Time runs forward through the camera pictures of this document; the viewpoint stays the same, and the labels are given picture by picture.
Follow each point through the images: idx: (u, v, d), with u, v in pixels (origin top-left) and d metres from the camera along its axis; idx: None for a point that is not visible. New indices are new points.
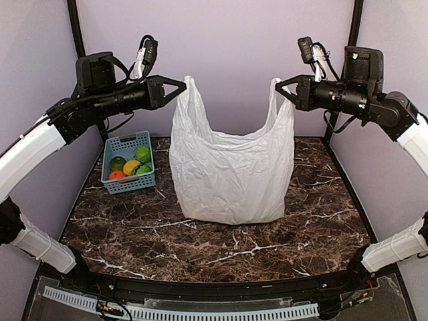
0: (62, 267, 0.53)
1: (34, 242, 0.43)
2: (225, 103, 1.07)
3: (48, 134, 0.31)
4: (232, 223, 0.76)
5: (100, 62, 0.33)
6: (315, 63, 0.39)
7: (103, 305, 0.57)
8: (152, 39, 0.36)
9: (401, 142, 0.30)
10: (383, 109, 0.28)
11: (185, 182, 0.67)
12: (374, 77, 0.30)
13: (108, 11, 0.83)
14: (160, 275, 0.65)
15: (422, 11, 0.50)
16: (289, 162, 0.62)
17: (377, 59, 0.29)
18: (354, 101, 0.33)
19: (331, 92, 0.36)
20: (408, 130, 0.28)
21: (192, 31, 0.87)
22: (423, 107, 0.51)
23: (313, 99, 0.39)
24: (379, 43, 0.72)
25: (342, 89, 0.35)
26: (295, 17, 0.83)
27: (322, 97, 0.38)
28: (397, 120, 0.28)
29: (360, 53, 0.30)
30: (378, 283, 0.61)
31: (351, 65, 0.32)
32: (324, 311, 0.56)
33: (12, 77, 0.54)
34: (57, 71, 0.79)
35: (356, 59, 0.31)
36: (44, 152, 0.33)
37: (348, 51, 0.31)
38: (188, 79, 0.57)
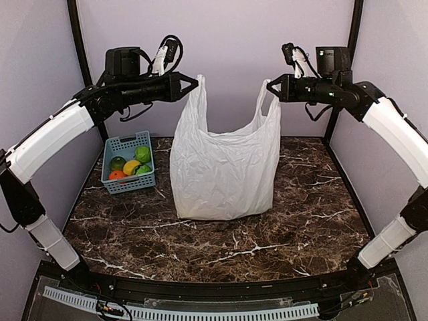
0: (65, 264, 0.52)
1: (46, 231, 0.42)
2: (225, 103, 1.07)
3: (79, 113, 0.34)
4: (228, 218, 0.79)
5: (130, 55, 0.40)
6: (295, 63, 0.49)
7: (103, 305, 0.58)
8: (176, 40, 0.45)
9: (367, 122, 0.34)
10: (347, 92, 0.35)
11: (186, 177, 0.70)
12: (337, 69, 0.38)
13: (109, 11, 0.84)
14: (160, 275, 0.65)
15: (420, 11, 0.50)
16: (277, 155, 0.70)
17: (339, 54, 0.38)
18: (324, 91, 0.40)
19: (307, 86, 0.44)
20: (369, 108, 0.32)
21: (193, 30, 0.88)
22: (422, 106, 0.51)
23: (293, 92, 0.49)
24: (379, 42, 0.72)
25: (316, 83, 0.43)
26: (295, 17, 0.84)
27: (300, 89, 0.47)
28: (358, 102, 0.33)
29: (326, 51, 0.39)
30: (378, 283, 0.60)
31: (321, 62, 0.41)
32: (324, 311, 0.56)
33: (12, 77, 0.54)
34: (58, 70, 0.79)
35: (324, 56, 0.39)
36: (71, 134, 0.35)
37: (317, 50, 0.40)
38: (200, 79, 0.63)
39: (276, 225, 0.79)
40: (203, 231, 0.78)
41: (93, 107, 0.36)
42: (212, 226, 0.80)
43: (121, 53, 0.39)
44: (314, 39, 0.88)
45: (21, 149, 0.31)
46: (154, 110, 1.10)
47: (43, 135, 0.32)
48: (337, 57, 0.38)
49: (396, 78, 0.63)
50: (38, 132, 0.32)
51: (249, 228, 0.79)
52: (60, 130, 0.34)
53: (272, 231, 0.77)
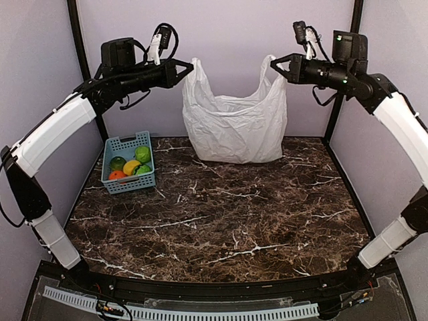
0: (67, 263, 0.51)
1: (49, 229, 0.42)
2: None
3: (83, 105, 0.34)
4: (237, 160, 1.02)
5: (124, 45, 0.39)
6: (307, 44, 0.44)
7: (103, 305, 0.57)
8: (168, 27, 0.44)
9: (378, 116, 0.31)
10: (360, 83, 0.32)
11: (197, 136, 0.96)
12: (353, 57, 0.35)
13: (110, 11, 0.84)
14: (160, 275, 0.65)
15: (418, 11, 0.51)
16: (280, 122, 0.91)
17: (358, 41, 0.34)
18: (339, 78, 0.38)
19: (319, 70, 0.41)
20: (382, 101, 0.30)
21: (193, 31, 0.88)
22: (420, 105, 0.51)
23: (303, 75, 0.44)
24: (379, 41, 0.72)
25: (330, 67, 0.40)
26: (295, 17, 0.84)
27: (311, 74, 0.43)
28: (370, 95, 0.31)
29: (344, 36, 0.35)
30: (378, 283, 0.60)
31: (337, 47, 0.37)
32: (324, 311, 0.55)
33: (13, 77, 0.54)
34: (58, 69, 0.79)
35: (341, 41, 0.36)
36: (75, 126, 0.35)
37: (335, 34, 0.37)
38: (196, 63, 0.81)
39: (276, 225, 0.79)
40: (203, 231, 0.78)
41: (95, 99, 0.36)
42: (212, 226, 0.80)
43: (116, 45, 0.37)
44: None
45: (27, 142, 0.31)
46: (154, 110, 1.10)
47: (47, 128, 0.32)
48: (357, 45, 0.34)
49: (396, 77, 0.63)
50: (42, 125, 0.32)
51: (249, 229, 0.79)
52: (63, 123, 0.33)
53: (272, 231, 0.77)
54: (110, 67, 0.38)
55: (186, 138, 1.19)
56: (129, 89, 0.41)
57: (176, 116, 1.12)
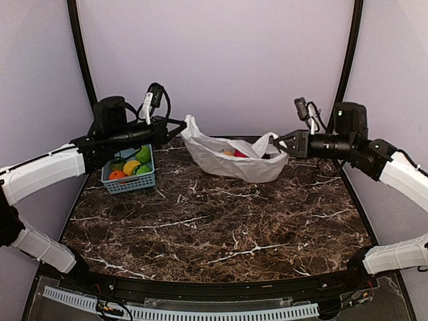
0: (63, 267, 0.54)
1: (34, 243, 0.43)
2: (225, 103, 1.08)
3: (77, 158, 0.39)
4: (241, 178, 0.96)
5: (116, 106, 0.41)
6: (310, 120, 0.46)
7: (103, 305, 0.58)
8: (159, 87, 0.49)
9: (383, 180, 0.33)
10: (360, 156, 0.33)
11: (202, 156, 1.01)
12: (355, 131, 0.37)
13: (110, 11, 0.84)
14: (160, 275, 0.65)
15: (416, 11, 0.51)
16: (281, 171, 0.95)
17: (359, 114, 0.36)
18: (346, 149, 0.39)
19: (325, 144, 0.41)
20: (385, 168, 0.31)
21: (193, 33, 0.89)
22: (418, 105, 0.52)
23: (309, 150, 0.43)
24: (380, 41, 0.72)
25: (333, 140, 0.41)
26: (295, 17, 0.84)
27: (317, 148, 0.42)
28: (373, 164, 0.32)
29: (345, 110, 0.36)
30: (378, 283, 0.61)
31: (339, 119, 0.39)
32: (324, 311, 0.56)
33: (15, 77, 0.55)
34: (57, 69, 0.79)
35: (342, 116, 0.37)
36: (61, 172, 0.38)
37: (334, 108, 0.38)
38: (189, 119, 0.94)
39: (276, 225, 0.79)
40: (203, 231, 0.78)
41: (88, 158, 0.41)
42: (212, 226, 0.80)
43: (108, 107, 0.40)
44: (313, 40, 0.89)
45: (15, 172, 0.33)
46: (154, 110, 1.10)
47: (37, 167, 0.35)
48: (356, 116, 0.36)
49: (395, 78, 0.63)
50: (33, 164, 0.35)
51: (249, 229, 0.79)
52: (54, 168, 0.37)
53: (272, 231, 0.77)
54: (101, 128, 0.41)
55: None
56: (121, 146, 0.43)
57: (176, 116, 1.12)
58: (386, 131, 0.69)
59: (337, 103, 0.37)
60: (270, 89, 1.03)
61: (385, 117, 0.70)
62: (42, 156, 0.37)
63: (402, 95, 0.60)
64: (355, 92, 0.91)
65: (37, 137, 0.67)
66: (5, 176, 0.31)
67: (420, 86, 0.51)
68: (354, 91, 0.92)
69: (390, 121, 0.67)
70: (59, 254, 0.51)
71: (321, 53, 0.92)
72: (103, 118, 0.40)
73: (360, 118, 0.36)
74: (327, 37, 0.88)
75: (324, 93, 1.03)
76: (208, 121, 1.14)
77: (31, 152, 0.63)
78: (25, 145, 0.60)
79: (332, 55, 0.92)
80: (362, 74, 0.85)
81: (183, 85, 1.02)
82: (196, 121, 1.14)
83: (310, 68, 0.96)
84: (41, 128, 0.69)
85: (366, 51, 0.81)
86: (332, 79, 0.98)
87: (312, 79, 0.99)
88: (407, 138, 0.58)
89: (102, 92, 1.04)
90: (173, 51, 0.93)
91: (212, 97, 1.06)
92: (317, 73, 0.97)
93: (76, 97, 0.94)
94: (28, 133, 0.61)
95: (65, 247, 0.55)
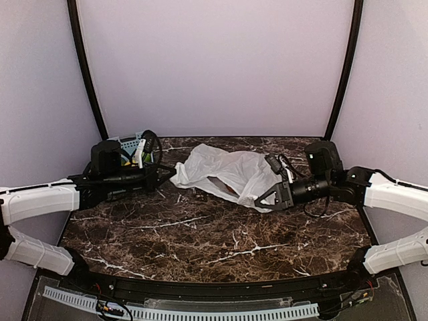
0: (62, 270, 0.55)
1: (28, 252, 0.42)
2: (225, 103, 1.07)
3: (74, 194, 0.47)
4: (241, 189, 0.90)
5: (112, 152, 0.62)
6: (286, 170, 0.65)
7: (103, 305, 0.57)
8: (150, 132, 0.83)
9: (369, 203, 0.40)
10: (341, 190, 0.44)
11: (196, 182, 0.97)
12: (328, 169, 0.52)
13: (109, 11, 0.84)
14: (160, 275, 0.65)
15: (415, 12, 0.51)
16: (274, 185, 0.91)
17: (326, 153, 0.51)
18: (325, 186, 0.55)
19: (306, 186, 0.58)
20: (366, 194, 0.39)
21: (193, 33, 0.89)
22: (418, 105, 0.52)
23: (295, 196, 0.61)
24: (379, 41, 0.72)
25: (311, 182, 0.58)
26: (295, 17, 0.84)
27: (301, 192, 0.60)
28: (354, 194, 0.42)
29: (313, 153, 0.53)
30: (378, 283, 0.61)
31: (313, 161, 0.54)
32: (324, 311, 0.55)
33: (15, 78, 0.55)
34: (58, 71, 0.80)
35: (313, 158, 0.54)
36: (54, 206, 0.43)
37: (306, 153, 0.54)
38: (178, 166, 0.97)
39: (276, 225, 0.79)
40: (203, 231, 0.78)
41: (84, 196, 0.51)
42: (212, 226, 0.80)
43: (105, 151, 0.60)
44: (313, 40, 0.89)
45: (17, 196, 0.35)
46: (154, 110, 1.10)
47: (39, 195, 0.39)
48: (328, 155, 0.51)
49: (394, 79, 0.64)
50: (35, 191, 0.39)
51: (249, 228, 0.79)
52: (51, 198, 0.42)
53: (272, 231, 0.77)
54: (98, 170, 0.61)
55: (186, 138, 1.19)
56: (103, 187, 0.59)
57: (176, 116, 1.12)
58: (386, 131, 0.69)
59: (308, 149, 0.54)
60: (270, 89, 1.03)
61: (384, 118, 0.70)
62: (42, 186, 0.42)
63: (401, 95, 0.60)
64: (355, 92, 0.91)
65: (37, 137, 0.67)
66: (6, 196, 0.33)
67: (418, 87, 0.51)
68: (354, 91, 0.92)
69: (389, 122, 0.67)
70: (57, 257, 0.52)
71: (320, 53, 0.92)
72: (99, 163, 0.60)
73: (330, 153, 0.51)
74: (327, 36, 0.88)
75: (324, 93, 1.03)
76: (208, 121, 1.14)
77: (31, 152, 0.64)
78: (25, 145, 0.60)
79: (332, 55, 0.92)
80: (362, 74, 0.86)
81: (183, 85, 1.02)
82: (196, 121, 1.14)
83: (310, 68, 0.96)
84: (41, 128, 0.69)
85: (366, 51, 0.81)
86: (332, 79, 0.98)
87: (311, 79, 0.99)
88: (406, 138, 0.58)
89: (102, 92, 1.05)
90: (173, 52, 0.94)
91: (212, 97, 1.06)
92: (317, 74, 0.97)
93: (77, 97, 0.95)
94: (28, 133, 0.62)
95: (61, 251, 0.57)
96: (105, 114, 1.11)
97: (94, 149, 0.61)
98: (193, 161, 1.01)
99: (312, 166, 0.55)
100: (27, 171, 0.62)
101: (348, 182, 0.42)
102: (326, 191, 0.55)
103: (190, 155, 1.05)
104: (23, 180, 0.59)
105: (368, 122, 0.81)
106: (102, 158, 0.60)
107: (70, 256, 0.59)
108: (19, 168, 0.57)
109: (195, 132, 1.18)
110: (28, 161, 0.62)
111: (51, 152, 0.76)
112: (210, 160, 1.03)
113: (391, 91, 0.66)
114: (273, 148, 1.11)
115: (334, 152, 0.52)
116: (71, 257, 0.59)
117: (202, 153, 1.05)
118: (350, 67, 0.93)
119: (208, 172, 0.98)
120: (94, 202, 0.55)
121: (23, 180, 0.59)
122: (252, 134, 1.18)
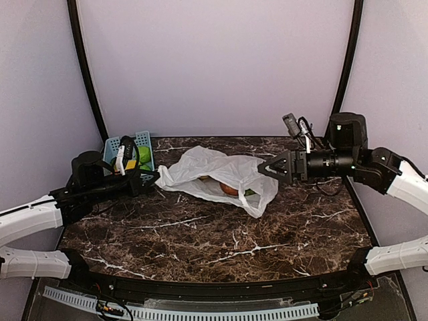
0: (61, 273, 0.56)
1: (20, 267, 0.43)
2: (225, 103, 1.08)
3: (56, 212, 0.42)
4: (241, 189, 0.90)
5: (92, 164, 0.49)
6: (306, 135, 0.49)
7: (103, 305, 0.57)
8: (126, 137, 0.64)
9: (390, 192, 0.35)
10: (367, 171, 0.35)
11: (184, 184, 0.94)
12: (358, 144, 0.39)
13: (110, 11, 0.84)
14: (160, 275, 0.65)
15: (415, 12, 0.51)
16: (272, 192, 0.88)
17: (358, 126, 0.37)
18: (348, 164, 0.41)
19: (324, 160, 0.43)
20: (394, 182, 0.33)
21: (193, 34, 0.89)
22: (418, 105, 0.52)
23: (309, 170, 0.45)
24: (380, 41, 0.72)
25: (332, 156, 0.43)
26: (295, 18, 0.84)
27: (316, 166, 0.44)
28: (382, 178, 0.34)
29: (344, 125, 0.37)
30: (379, 283, 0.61)
31: (338, 134, 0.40)
32: (324, 311, 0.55)
33: (15, 77, 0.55)
34: (57, 70, 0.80)
35: (340, 130, 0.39)
36: (39, 224, 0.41)
37: (333, 123, 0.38)
38: (160, 168, 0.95)
39: (276, 225, 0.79)
40: (203, 231, 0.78)
41: (66, 212, 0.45)
42: (212, 226, 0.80)
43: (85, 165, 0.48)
44: (313, 40, 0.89)
45: None
46: (154, 110, 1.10)
47: (19, 219, 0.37)
48: (358, 129, 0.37)
49: (395, 79, 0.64)
50: (14, 215, 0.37)
51: (249, 228, 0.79)
52: (33, 221, 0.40)
53: (272, 231, 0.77)
54: (79, 184, 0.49)
55: (186, 138, 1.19)
56: (90, 200, 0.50)
57: (176, 116, 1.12)
58: (386, 130, 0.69)
59: (334, 119, 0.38)
60: (270, 89, 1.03)
61: (384, 118, 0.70)
62: (22, 208, 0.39)
63: (402, 95, 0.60)
64: (355, 93, 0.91)
65: (37, 137, 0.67)
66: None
67: (418, 87, 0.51)
68: (354, 91, 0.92)
69: (390, 122, 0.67)
70: (52, 263, 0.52)
71: (321, 54, 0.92)
72: (80, 176, 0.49)
73: (361, 130, 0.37)
74: (327, 36, 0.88)
75: (324, 93, 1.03)
76: (208, 121, 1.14)
77: (31, 151, 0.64)
78: (25, 144, 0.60)
79: (332, 55, 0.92)
80: (362, 74, 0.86)
81: (183, 85, 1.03)
82: (196, 120, 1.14)
83: (310, 68, 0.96)
84: (41, 128, 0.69)
85: (366, 51, 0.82)
86: (332, 79, 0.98)
87: (311, 79, 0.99)
88: (406, 137, 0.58)
89: (102, 92, 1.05)
90: (173, 52, 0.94)
91: (212, 97, 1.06)
92: (317, 73, 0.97)
93: (77, 97, 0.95)
94: (28, 133, 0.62)
95: (56, 255, 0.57)
96: (105, 114, 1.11)
97: (75, 161, 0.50)
98: (182, 165, 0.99)
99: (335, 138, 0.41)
100: (28, 170, 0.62)
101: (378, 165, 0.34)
102: (346, 170, 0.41)
103: (180, 160, 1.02)
104: (23, 180, 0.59)
105: (368, 121, 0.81)
106: (83, 170, 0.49)
107: (67, 259, 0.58)
108: (19, 168, 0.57)
109: (195, 132, 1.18)
110: (28, 161, 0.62)
111: (51, 152, 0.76)
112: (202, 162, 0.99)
113: (392, 91, 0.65)
114: (273, 148, 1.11)
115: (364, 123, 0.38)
116: (67, 261, 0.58)
117: (194, 156, 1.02)
118: (350, 67, 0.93)
119: (198, 171, 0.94)
120: (79, 216, 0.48)
121: (23, 179, 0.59)
122: (252, 134, 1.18)
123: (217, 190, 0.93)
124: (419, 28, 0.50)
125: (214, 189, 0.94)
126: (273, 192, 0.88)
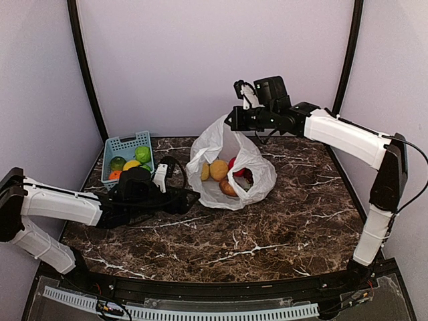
0: (61, 269, 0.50)
1: (32, 243, 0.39)
2: (225, 102, 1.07)
3: (96, 212, 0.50)
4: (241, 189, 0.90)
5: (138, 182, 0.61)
6: (243, 96, 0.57)
7: (103, 305, 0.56)
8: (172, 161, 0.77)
9: (308, 135, 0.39)
10: (283, 118, 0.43)
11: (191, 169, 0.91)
12: (271, 98, 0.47)
13: (110, 12, 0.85)
14: (160, 275, 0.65)
15: (415, 11, 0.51)
16: (269, 184, 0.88)
17: (267, 83, 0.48)
18: (267, 120, 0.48)
19: (253, 116, 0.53)
20: (307, 123, 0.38)
21: (193, 35, 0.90)
22: (419, 105, 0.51)
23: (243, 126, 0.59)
24: (379, 41, 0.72)
25: (259, 112, 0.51)
26: (295, 18, 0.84)
27: (247, 120, 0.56)
28: (295, 124, 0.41)
29: (262, 83, 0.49)
30: (378, 283, 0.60)
31: (261, 93, 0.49)
32: (324, 311, 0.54)
33: (15, 77, 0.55)
34: (57, 68, 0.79)
35: (259, 88, 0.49)
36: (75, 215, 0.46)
37: (255, 82, 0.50)
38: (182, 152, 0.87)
39: (276, 225, 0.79)
40: (203, 231, 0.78)
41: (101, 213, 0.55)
42: (212, 226, 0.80)
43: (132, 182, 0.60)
44: (312, 41, 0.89)
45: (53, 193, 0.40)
46: (154, 110, 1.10)
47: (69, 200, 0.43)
48: (273, 85, 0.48)
49: (394, 78, 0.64)
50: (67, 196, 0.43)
51: (249, 228, 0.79)
52: (78, 208, 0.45)
53: (272, 231, 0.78)
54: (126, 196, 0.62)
55: (186, 138, 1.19)
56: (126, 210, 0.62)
57: (176, 116, 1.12)
58: (384, 130, 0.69)
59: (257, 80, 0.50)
60: None
61: (384, 118, 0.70)
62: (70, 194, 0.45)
63: (402, 93, 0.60)
64: (354, 92, 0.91)
65: (37, 137, 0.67)
66: (32, 190, 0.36)
67: (418, 87, 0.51)
68: (354, 91, 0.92)
69: (388, 121, 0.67)
70: (60, 255, 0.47)
71: (320, 53, 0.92)
72: (126, 188, 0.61)
73: (275, 85, 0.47)
74: (326, 37, 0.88)
75: (324, 93, 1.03)
76: (209, 122, 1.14)
77: (31, 151, 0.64)
78: (25, 144, 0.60)
79: (332, 55, 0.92)
80: (362, 74, 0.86)
81: (183, 85, 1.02)
82: (196, 120, 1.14)
83: (310, 69, 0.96)
84: (40, 128, 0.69)
85: (366, 51, 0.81)
86: (332, 79, 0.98)
87: (311, 79, 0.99)
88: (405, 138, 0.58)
89: (102, 92, 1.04)
90: (172, 52, 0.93)
91: (212, 98, 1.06)
92: (317, 74, 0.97)
93: (76, 96, 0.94)
94: (27, 132, 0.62)
95: (65, 249, 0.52)
96: (105, 114, 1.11)
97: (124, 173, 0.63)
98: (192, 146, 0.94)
99: (259, 97, 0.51)
100: (28, 170, 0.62)
101: (292, 112, 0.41)
102: (264, 121, 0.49)
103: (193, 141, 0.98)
104: None
105: (368, 122, 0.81)
106: (129, 184, 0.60)
107: (73, 258, 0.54)
108: (19, 167, 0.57)
109: (195, 132, 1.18)
110: (27, 161, 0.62)
111: (51, 152, 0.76)
112: (206, 140, 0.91)
113: (392, 90, 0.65)
114: (273, 148, 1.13)
115: (281, 82, 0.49)
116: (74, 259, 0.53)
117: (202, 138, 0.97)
118: (350, 67, 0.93)
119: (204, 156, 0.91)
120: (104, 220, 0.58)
121: None
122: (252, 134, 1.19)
123: (214, 191, 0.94)
124: (418, 27, 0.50)
125: (211, 190, 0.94)
126: (267, 186, 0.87)
